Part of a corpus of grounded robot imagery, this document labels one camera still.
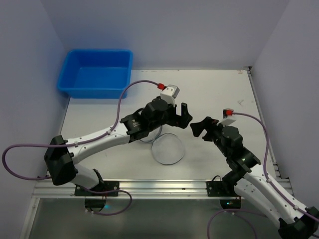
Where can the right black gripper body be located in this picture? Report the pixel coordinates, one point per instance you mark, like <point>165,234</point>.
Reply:
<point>209,129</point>

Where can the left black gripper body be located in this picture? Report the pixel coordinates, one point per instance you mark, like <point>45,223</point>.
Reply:
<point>176,117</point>

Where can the white mesh laundry bag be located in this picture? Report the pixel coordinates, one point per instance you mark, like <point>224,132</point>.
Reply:
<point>166,148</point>

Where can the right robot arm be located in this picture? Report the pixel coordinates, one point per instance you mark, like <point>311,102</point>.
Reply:
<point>248,179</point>

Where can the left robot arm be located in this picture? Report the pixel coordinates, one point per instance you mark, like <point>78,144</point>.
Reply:
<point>63,157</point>

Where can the blue plastic bin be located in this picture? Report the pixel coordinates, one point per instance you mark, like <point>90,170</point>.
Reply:
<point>95,73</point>

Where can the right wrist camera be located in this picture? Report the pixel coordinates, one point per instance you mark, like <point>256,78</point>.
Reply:
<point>228,117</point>

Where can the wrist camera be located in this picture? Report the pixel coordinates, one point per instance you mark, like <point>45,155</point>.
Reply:
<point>228,117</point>
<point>169,94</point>

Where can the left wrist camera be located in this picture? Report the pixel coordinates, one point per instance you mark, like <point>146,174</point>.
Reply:
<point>169,94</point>

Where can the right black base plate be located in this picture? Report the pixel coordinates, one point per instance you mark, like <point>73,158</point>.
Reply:
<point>216,187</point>

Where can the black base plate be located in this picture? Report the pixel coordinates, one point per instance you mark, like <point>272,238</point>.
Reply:
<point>216,187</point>
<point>111,186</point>

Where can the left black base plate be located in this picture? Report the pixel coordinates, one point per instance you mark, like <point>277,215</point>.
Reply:
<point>111,186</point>

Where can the aluminium mounting rail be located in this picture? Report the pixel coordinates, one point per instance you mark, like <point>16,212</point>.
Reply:
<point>139,189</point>

